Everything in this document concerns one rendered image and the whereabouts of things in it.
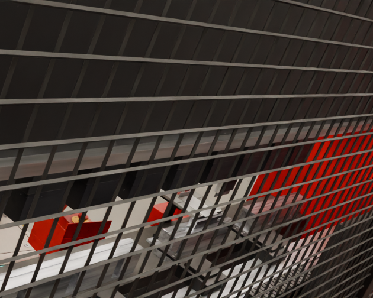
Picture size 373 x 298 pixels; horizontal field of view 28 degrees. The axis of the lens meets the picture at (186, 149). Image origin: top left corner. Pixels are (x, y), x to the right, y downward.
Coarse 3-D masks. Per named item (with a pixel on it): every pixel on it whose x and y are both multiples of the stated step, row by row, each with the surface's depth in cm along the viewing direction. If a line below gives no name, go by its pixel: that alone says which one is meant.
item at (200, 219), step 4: (220, 212) 269; (200, 216) 257; (204, 216) 259; (216, 216) 262; (220, 216) 265; (200, 220) 254; (204, 220) 256; (212, 220) 261; (216, 220) 264; (188, 224) 254; (196, 224) 252; (200, 224) 255; (204, 224) 257; (196, 228) 254
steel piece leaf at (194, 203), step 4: (184, 192) 265; (188, 192) 268; (180, 196) 264; (184, 196) 267; (192, 196) 270; (184, 200) 263; (192, 200) 266; (196, 200) 268; (192, 204) 263; (196, 204) 265; (204, 204) 268; (196, 208) 261
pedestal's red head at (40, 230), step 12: (72, 216) 268; (36, 228) 261; (48, 228) 256; (60, 228) 252; (72, 228) 252; (84, 228) 256; (96, 228) 260; (108, 228) 265; (36, 240) 261; (60, 240) 252; (48, 252) 256
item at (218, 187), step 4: (232, 180) 258; (236, 180) 261; (220, 184) 254; (228, 184) 257; (232, 184) 260; (216, 188) 255; (220, 188) 254; (228, 188) 259; (232, 188) 262; (216, 192) 255; (224, 192) 261; (228, 192) 263; (216, 196) 257
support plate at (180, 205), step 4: (196, 192) 275; (164, 196) 262; (168, 196) 262; (176, 196) 264; (196, 196) 272; (200, 196) 273; (176, 200) 261; (180, 200) 262; (200, 200) 270; (208, 200) 273; (176, 204) 259; (180, 204) 260; (184, 204) 261; (208, 204) 270; (212, 204) 271; (180, 208) 259; (188, 208) 259; (192, 208) 261; (216, 208) 269; (220, 208) 270; (192, 216) 256
